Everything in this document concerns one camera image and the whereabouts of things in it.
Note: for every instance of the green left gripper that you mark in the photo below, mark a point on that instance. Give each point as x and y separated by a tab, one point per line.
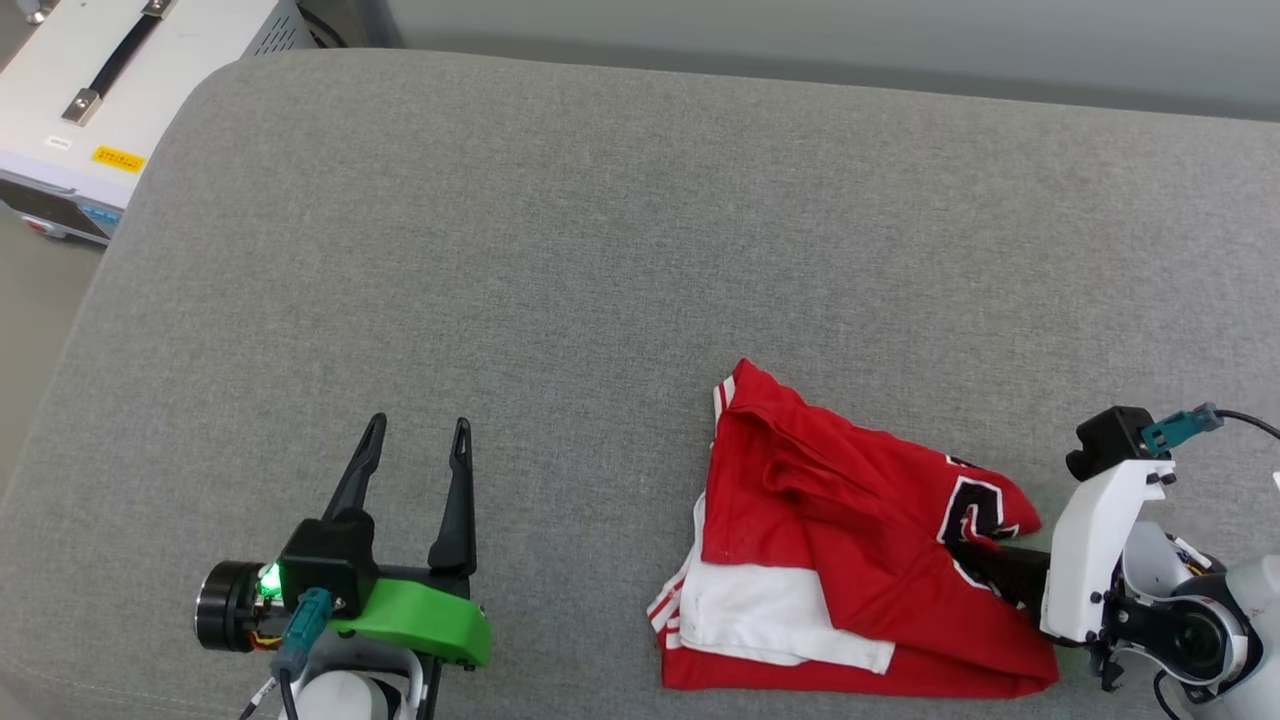
420	615

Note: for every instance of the white metal equipment box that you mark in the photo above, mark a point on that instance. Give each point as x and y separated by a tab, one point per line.
180	80

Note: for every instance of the black left wrist cylinder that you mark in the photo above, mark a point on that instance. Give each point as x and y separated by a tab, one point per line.
225	605

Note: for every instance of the teal left camera connector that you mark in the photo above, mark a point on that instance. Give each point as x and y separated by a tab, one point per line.
305	625

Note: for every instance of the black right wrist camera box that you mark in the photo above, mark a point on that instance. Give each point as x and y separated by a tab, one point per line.
1110	440

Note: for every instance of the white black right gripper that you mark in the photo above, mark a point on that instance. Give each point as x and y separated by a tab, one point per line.
1085	560

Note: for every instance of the red and white basketball jersey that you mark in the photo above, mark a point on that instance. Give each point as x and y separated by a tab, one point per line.
850	520

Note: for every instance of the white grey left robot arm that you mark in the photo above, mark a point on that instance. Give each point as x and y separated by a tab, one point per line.
345	700

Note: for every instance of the yellow label sticker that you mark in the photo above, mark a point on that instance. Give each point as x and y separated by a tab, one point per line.
119	159

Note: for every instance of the teal camera connector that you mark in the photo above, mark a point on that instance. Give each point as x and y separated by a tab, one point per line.
305	625
1175	430

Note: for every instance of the teal right camera connector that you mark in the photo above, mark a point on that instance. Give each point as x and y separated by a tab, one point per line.
1175	430

